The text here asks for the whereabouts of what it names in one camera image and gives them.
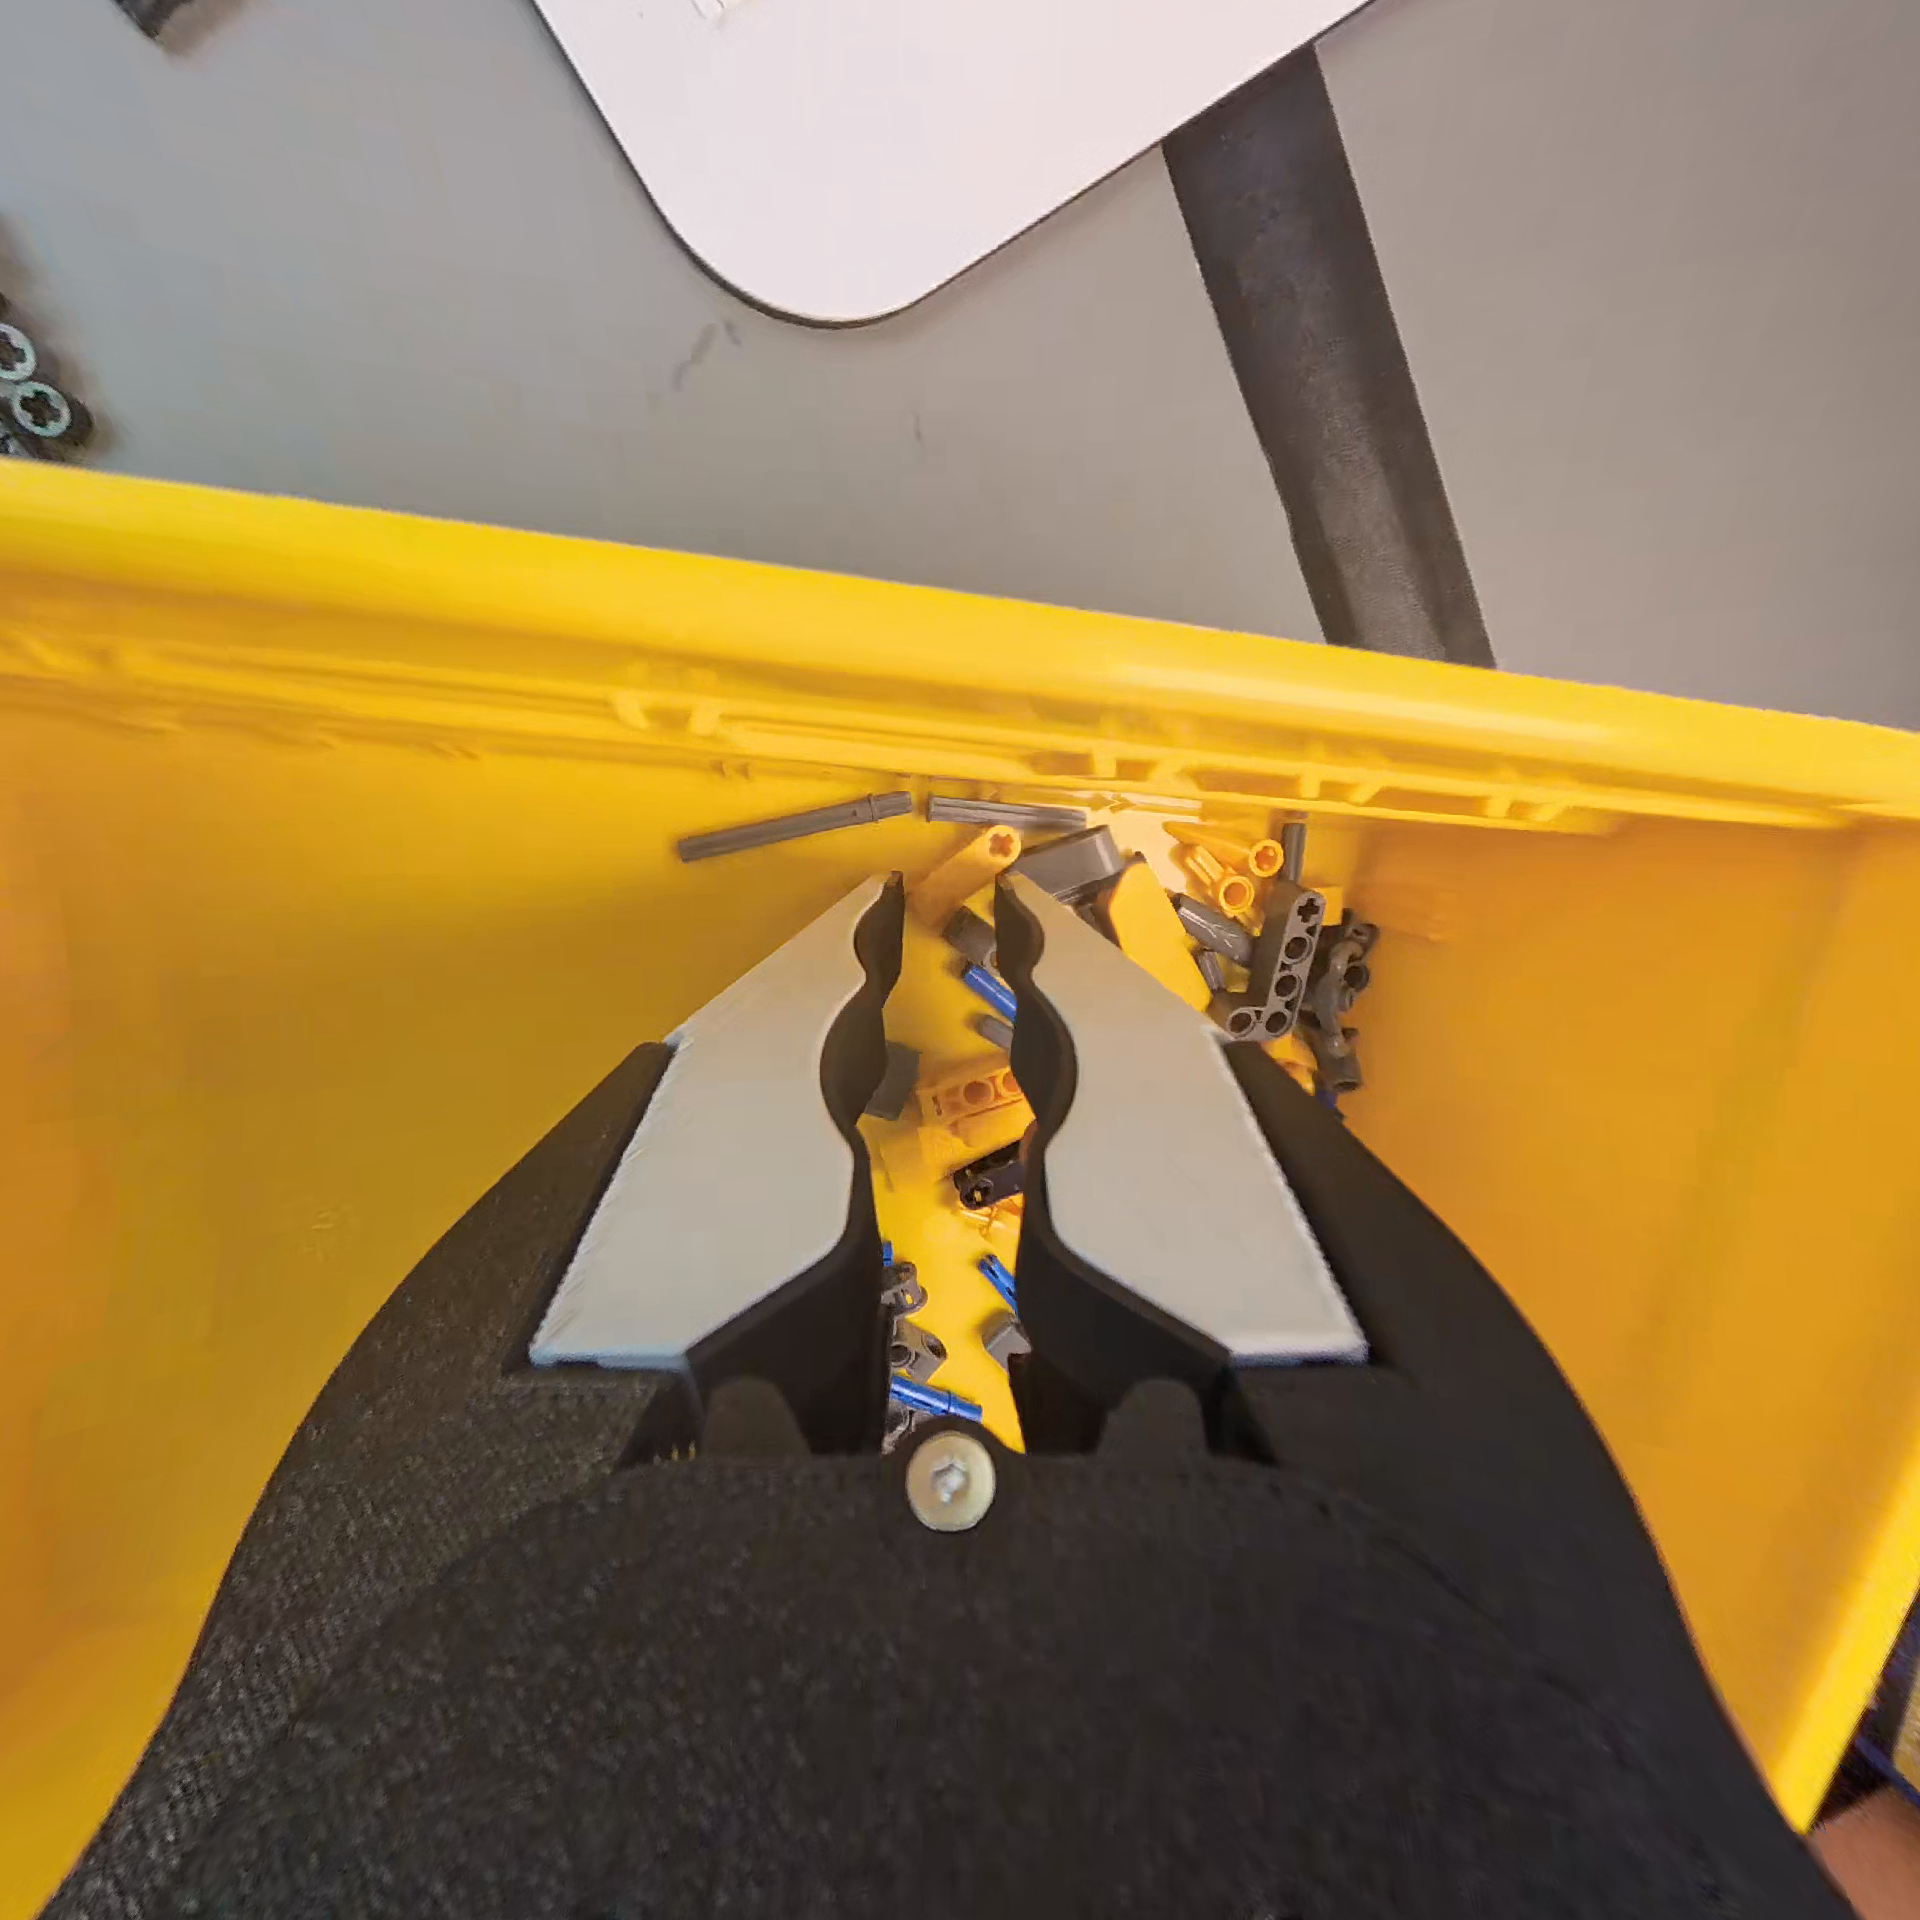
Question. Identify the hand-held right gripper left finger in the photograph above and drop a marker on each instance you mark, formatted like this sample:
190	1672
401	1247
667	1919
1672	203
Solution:
721	1185

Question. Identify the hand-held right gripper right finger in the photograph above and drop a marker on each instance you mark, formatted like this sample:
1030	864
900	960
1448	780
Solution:
1170	1185

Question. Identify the heap of mixed lego parts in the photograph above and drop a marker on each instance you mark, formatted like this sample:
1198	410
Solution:
1274	960

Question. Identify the yellow storage bin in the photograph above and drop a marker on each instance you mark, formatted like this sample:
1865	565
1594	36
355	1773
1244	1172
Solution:
300	975

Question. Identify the pile of lego pins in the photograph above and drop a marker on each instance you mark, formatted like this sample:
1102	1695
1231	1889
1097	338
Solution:
39	399

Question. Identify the white board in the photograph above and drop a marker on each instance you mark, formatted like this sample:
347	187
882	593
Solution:
931	135

